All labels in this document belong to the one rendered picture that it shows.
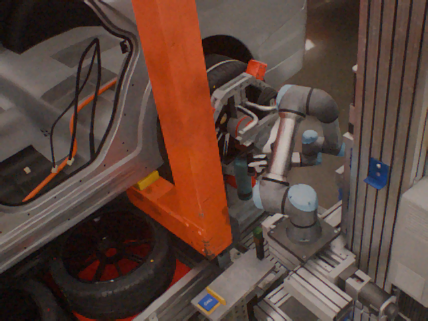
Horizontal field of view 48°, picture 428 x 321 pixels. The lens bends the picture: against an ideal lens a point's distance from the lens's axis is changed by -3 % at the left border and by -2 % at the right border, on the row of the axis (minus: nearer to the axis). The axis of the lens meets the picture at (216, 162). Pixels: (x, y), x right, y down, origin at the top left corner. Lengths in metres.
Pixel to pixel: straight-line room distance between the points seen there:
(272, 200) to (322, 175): 1.66
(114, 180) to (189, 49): 0.94
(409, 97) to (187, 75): 0.78
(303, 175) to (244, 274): 1.35
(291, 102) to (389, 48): 0.63
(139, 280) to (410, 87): 1.58
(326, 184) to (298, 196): 1.61
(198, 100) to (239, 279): 0.96
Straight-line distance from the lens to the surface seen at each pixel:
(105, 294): 2.49
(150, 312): 2.50
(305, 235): 2.06
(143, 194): 2.64
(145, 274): 2.50
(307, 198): 1.95
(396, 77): 1.56
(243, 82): 2.56
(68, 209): 2.43
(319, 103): 2.03
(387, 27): 1.52
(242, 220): 3.10
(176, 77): 1.80
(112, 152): 2.46
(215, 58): 2.69
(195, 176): 2.07
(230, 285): 2.44
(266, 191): 2.00
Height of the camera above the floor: 2.41
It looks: 39 degrees down
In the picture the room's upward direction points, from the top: 9 degrees counter-clockwise
